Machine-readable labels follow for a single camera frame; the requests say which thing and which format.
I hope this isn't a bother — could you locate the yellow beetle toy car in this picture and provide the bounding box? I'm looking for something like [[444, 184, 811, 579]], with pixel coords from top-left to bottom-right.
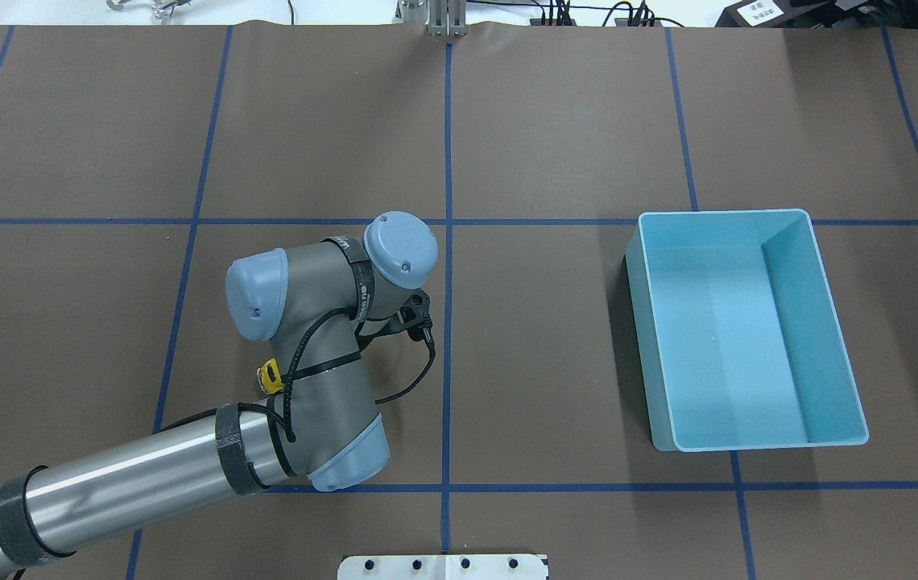
[[256, 358, 285, 396]]

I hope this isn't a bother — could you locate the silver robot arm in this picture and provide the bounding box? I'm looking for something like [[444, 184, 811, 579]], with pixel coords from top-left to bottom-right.
[[0, 210, 440, 579]]

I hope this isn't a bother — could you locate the light blue plastic bin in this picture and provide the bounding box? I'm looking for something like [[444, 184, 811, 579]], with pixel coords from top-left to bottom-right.
[[625, 209, 869, 453]]

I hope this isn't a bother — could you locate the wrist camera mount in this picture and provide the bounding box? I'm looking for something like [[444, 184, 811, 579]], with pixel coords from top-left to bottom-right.
[[398, 289, 434, 345]]

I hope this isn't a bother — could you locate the aluminium frame post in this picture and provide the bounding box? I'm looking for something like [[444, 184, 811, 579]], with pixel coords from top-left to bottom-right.
[[395, 0, 469, 38]]

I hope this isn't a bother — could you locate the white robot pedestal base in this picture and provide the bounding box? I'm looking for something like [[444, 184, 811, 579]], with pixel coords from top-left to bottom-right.
[[337, 553, 551, 579]]

